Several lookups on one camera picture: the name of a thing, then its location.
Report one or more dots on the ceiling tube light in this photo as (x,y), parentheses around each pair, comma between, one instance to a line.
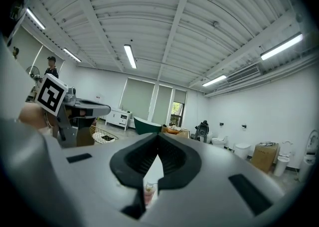
(214,80)
(130,56)
(281,46)
(35,19)
(72,55)

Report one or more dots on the white vanity cabinet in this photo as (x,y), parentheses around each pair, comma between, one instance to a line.
(118,117)

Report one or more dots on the small white toilet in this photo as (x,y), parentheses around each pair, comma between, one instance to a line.
(219,141)

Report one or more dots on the white waste bin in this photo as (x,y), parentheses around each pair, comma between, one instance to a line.
(281,166)

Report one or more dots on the black machine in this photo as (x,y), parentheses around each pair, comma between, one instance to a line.
(203,130)

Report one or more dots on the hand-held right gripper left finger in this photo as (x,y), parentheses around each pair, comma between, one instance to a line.
(99,183)

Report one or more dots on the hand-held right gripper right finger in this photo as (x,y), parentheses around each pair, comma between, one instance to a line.
(211,196)

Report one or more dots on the white ceiling air conditioner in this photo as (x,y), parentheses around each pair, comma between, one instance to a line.
(244,74)

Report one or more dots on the tall brown cardboard box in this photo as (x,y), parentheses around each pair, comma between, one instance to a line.
(264,157)

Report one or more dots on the round white toilet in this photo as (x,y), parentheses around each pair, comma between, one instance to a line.
(242,150)

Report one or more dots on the open window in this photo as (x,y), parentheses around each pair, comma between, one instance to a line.
(177,114)

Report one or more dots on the wide grey roller blind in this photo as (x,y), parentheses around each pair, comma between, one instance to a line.
(138,99)

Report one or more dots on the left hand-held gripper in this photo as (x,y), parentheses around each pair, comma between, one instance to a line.
(51,94)

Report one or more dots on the standing fan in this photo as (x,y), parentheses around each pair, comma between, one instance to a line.
(33,73)

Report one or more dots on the low open cardboard box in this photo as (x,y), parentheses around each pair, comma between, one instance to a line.
(175,131)

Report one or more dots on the short grey roller blind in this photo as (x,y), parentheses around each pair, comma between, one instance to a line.
(180,95)

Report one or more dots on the narrow grey roller blind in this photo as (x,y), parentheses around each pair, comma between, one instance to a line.
(162,104)

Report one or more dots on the dark green bathtub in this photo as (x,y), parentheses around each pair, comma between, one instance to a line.
(147,126)

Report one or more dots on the pink bottle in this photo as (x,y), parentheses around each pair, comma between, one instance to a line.
(150,193)

